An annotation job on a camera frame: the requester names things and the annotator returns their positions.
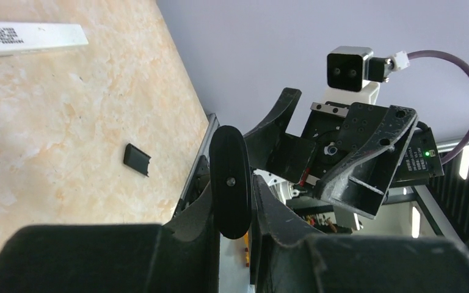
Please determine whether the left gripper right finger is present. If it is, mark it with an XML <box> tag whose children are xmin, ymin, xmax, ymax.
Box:
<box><xmin>251</xmin><ymin>175</ymin><xmax>469</xmax><ymax>292</ymax></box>

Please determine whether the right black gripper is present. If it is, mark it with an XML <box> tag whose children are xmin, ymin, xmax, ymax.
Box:
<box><xmin>244</xmin><ymin>87</ymin><xmax>418</xmax><ymax>219</ymax></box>

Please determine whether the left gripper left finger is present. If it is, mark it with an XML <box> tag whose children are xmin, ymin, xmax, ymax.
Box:
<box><xmin>0</xmin><ymin>188</ymin><xmax>219</xmax><ymax>292</ymax></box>

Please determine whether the black remote control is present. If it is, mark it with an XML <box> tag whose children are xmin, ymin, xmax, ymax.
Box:
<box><xmin>209</xmin><ymin>125</ymin><xmax>252</xmax><ymax>239</ymax></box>

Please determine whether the black remote battery cover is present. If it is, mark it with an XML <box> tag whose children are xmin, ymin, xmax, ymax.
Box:
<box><xmin>123</xmin><ymin>143</ymin><xmax>151</xmax><ymax>177</ymax></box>

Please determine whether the white remote control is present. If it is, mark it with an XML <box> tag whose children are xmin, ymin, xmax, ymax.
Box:
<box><xmin>0</xmin><ymin>21</ymin><xmax>89</xmax><ymax>57</ymax></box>

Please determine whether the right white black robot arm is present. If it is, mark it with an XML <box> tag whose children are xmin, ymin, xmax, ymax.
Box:
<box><xmin>244</xmin><ymin>88</ymin><xmax>443</xmax><ymax>219</ymax></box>

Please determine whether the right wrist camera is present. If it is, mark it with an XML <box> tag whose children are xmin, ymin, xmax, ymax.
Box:
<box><xmin>322</xmin><ymin>46</ymin><xmax>394</xmax><ymax>105</ymax></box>

